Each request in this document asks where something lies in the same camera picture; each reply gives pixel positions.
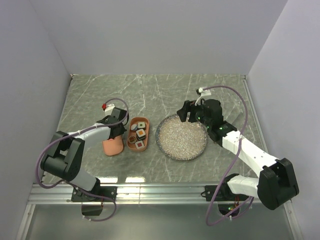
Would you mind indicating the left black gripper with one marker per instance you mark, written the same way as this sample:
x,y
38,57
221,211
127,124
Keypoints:
x,y
122,129

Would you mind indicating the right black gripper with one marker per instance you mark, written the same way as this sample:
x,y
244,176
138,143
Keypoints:
x,y
190,107

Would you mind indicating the pink lunch box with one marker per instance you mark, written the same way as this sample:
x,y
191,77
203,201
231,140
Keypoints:
x,y
135,120

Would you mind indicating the green sushi roll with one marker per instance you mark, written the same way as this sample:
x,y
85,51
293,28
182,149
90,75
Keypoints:
x,y
141,125

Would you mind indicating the small noodle soup cup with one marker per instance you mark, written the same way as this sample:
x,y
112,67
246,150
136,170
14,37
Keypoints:
x,y
132,139

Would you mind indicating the orange sushi roll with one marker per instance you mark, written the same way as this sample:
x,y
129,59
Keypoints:
x,y
140,134

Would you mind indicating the pink lunch box lid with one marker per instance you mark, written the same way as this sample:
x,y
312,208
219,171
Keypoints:
x,y
113,146

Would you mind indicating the red sushi roll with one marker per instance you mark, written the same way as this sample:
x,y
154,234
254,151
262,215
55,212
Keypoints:
x,y
139,144

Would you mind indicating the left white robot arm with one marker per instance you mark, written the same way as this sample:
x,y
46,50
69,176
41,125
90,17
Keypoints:
x,y
63,158

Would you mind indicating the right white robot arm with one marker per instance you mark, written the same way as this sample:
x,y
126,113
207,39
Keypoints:
x,y
275,182

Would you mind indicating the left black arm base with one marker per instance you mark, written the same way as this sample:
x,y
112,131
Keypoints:
x,y
93,202

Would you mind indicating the speckled round plate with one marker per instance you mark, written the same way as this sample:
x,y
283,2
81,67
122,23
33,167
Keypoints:
x,y
181,141

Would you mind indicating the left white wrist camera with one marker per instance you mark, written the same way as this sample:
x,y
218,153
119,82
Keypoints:
x,y
107,108

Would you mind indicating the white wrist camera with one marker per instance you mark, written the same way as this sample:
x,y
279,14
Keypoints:
x,y
107,108
203,92

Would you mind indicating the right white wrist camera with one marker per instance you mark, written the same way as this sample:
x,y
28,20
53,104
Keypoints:
x,y
203,92

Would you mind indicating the aluminium front rail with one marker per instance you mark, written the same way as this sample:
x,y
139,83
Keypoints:
x,y
127,194

